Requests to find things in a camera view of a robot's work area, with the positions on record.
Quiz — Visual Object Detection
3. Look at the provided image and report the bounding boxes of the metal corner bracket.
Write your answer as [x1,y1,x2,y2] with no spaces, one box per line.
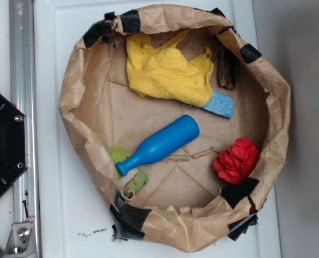
[5,222,37,257]

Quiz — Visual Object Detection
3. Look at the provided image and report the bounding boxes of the green plush toy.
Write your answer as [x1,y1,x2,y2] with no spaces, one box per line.
[103,144,149,200]

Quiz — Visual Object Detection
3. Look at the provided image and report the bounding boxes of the red crumpled paper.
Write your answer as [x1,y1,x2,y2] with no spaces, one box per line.
[212,138,260,184]

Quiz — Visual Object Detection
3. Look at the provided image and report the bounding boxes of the white tray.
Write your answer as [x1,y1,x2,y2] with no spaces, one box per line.
[33,1,281,257]

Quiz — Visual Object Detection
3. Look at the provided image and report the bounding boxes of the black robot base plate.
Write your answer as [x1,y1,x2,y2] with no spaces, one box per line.
[0,94,27,198]

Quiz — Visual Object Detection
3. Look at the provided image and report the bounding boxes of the blue plastic bottle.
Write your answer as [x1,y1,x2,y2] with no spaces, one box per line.
[116,115,200,176]

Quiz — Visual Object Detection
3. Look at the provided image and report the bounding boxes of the brown paper bag bin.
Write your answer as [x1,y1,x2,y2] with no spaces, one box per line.
[59,4,291,252]

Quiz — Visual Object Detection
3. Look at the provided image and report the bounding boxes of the aluminium frame rail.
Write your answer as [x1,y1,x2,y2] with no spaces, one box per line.
[9,1,42,257]

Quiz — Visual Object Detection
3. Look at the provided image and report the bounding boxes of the blue sponge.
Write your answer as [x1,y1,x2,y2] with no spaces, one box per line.
[202,91,233,119]

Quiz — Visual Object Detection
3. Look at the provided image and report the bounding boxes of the yellow cloth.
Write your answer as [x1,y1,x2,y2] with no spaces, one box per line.
[126,30,214,108]

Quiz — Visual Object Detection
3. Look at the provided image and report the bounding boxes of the dark wooden block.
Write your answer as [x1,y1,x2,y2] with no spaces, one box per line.
[217,46,236,90]

